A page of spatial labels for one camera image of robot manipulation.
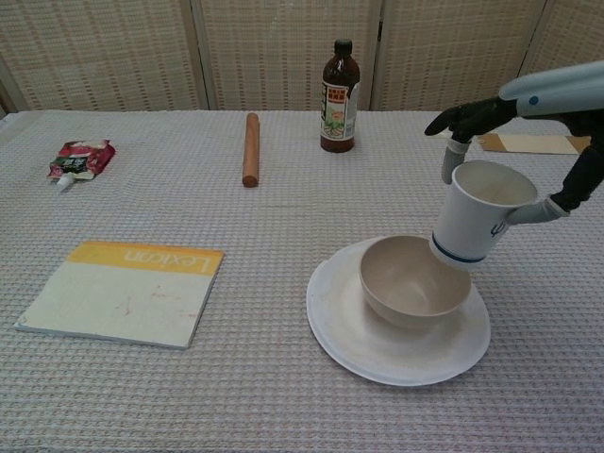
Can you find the brown beige tasselled bookmark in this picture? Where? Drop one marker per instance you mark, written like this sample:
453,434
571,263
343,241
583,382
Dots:
528,143

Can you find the beige bowl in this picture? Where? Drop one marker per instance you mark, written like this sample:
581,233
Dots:
410,288

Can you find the bamboo folding screen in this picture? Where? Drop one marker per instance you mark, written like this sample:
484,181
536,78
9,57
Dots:
141,52

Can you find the white paper cup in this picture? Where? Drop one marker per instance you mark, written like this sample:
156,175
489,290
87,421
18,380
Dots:
467,226

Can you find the woven checked tablecloth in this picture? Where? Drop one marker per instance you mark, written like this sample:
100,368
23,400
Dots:
236,401

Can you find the wooden rolling pin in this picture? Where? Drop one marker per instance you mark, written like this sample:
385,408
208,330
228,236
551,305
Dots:
251,151

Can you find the dark brown glass bottle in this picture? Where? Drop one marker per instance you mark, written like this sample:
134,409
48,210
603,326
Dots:
339,108

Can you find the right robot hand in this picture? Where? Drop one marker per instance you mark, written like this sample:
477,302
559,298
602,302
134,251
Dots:
557,94

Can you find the red drink pouch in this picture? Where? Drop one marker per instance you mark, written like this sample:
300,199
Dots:
82,160

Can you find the large white plate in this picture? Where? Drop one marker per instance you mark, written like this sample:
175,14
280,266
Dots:
358,340

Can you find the yellow white Lexicon book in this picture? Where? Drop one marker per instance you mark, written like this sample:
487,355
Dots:
122,297

